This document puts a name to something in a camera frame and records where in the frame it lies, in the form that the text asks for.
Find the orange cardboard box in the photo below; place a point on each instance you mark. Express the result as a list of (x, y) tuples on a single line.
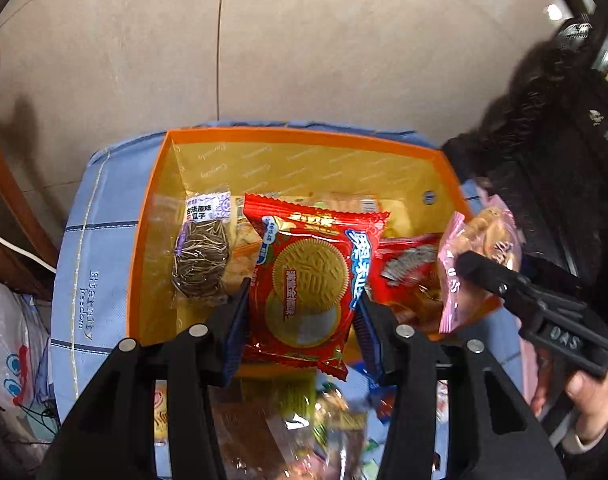
[(304, 165)]

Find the long rice cracker packet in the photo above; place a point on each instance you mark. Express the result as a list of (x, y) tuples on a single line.
[(241, 260)]

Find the pile of mixed snack packets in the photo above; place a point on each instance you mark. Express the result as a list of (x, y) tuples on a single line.
[(294, 435)]

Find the pink cookie packet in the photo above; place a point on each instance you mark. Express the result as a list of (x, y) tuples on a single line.
[(476, 240)]

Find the orange cracker packet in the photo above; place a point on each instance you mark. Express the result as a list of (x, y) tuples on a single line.
[(334, 202)]

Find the clear sunflower seed packet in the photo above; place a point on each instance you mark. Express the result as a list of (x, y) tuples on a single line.
[(201, 255)]

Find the red glossy snack packet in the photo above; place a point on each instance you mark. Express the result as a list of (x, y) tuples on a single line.
[(408, 270)]

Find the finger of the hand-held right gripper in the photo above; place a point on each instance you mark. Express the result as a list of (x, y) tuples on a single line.
[(488, 272)]

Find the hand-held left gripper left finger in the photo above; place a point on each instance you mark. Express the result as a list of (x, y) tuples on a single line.
[(232, 355)]

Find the person's right hand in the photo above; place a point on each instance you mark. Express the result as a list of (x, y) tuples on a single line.
[(596, 400)]

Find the brown carved wooden chair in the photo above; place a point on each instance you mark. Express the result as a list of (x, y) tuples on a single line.
[(14, 200)]

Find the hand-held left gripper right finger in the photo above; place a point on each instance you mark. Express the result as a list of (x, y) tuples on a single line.
[(369, 340)]

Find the red cookie packet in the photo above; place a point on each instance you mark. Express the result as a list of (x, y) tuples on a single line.
[(309, 280)]

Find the person's right forearm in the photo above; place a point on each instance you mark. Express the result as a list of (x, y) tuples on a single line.
[(591, 442)]

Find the white printed plastic bag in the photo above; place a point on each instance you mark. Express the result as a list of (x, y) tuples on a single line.
[(9, 340)]

